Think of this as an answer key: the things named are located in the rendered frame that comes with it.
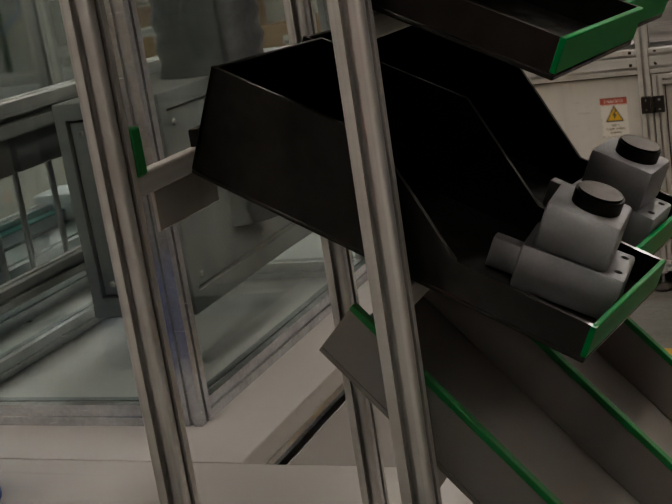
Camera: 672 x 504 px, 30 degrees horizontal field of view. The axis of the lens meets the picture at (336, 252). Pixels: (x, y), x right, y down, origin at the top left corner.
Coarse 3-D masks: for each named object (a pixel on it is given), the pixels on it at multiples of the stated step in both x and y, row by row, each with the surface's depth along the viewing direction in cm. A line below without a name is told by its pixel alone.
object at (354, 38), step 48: (96, 0) 75; (288, 0) 104; (336, 0) 68; (96, 48) 75; (336, 48) 69; (96, 96) 76; (384, 96) 71; (96, 144) 77; (384, 144) 70; (384, 192) 71; (144, 240) 79; (384, 240) 71; (144, 288) 78; (336, 288) 111; (384, 288) 73; (144, 336) 79; (384, 336) 73; (144, 384) 80; (384, 384) 74; (192, 480) 83; (384, 480) 116; (432, 480) 75
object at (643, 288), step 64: (256, 64) 82; (320, 64) 89; (384, 64) 86; (256, 128) 77; (320, 128) 75; (448, 128) 85; (256, 192) 79; (320, 192) 76; (448, 192) 86; (512, 192) 84; (448, 256) 73; (640, 256) 80; (512, 320) 72; (576, 320) 70
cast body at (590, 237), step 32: (576, 192) 74; (608, 192) 74; (544, 224) 74; (576, 224) 73; (608, 224) 72; (512, 256) 77; (544, 256) 74; (576, 256) 74; (608, 256) 73; (544, 288) 75; (576, 288) 74; (608, 288) 74
